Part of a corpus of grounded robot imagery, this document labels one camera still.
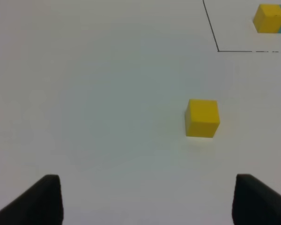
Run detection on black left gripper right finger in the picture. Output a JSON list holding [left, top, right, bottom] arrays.
[[232, 174, 281, 225]]

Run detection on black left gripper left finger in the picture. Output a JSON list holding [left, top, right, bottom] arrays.
[[0, 174, 64, 225]]

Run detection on template yellow cube block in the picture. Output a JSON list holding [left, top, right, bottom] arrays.
[[253, 4, 281, 33]]

